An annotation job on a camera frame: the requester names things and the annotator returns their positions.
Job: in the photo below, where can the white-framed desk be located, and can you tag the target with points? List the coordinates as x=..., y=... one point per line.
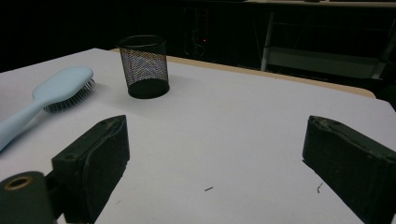
x=311, y=60

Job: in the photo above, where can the black mesh pen holder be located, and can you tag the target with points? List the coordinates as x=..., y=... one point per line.
x=144, y=67

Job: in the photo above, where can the white table mat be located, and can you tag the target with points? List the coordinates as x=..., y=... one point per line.
x=218, y=130

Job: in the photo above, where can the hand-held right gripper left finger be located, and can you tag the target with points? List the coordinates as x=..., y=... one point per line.
x=93, y=161

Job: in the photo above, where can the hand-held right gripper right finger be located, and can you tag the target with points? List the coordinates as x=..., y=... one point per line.
x=351, y=161

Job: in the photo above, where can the light blue hairbrush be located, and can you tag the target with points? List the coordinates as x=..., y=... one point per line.
x=62, y=83

